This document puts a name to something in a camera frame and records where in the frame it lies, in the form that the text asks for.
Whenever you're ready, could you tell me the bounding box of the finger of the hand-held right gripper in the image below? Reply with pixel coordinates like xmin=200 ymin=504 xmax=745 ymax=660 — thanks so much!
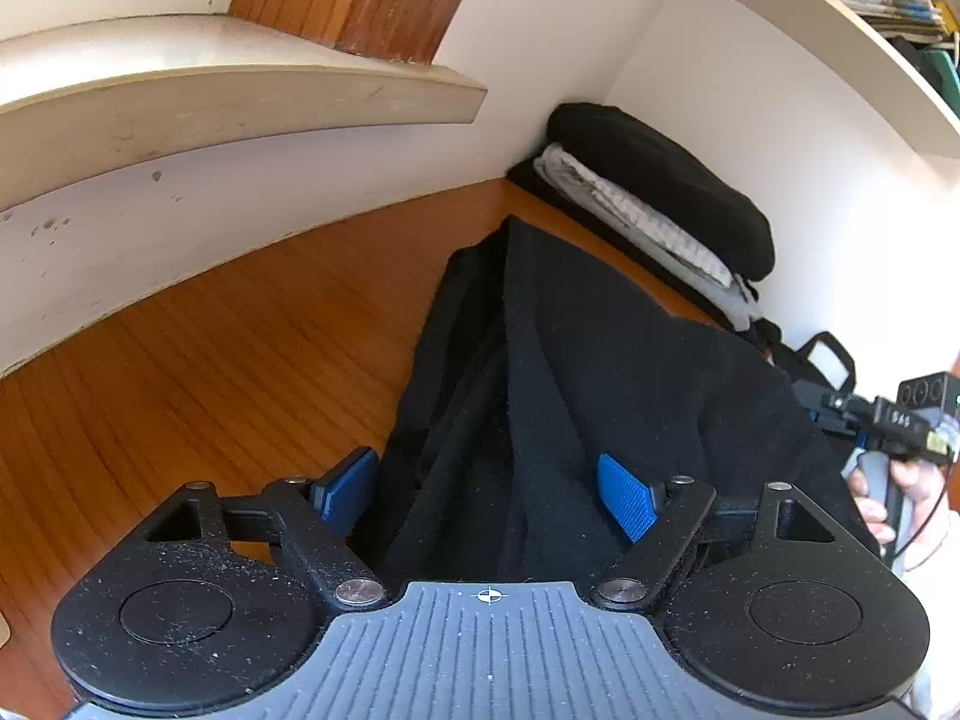
xmin=793 ymin=381 xmax=852 ymax=432

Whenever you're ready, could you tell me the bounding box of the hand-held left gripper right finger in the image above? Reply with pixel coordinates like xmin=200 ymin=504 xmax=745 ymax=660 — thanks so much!
xmin=589 ymin=454 xmax=837 ymax=610

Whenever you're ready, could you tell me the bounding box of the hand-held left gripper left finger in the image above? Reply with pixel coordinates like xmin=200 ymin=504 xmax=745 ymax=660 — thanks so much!
xmin=142 ymin=446 xmax=391 ymax=610

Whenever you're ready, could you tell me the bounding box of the black fleece sweatshirt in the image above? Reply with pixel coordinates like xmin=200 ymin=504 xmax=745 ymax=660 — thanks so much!
xmin=371 ymin=215 xmax=882 ymax=586

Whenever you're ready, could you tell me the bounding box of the person's right hand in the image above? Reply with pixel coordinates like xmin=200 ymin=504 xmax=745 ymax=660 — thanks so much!
xmin=847 ymin=456 xmax=960 ymax=572

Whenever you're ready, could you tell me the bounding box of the black bag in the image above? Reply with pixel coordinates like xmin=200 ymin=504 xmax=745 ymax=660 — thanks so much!
xmin=750 ymin=319 xmax=860 ymax=410

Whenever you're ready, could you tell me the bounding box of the grey white garment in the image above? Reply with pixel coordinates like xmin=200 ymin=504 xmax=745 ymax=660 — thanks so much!
xmin=534 ymin=142 xmax=762 ymax=331

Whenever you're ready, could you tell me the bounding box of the window sill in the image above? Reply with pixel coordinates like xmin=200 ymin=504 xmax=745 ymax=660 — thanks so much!
xmin=0 ymin=11 xmax=488 ymax=211

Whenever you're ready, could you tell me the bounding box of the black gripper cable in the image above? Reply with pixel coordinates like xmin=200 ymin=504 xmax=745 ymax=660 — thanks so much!
xmin=889 ymin=420 xmax=960 ymax=565

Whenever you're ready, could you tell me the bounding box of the white wall shelf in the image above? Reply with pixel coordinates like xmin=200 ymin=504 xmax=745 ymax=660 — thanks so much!
xmin=682 ymin=0 xmax=960 ymax=160

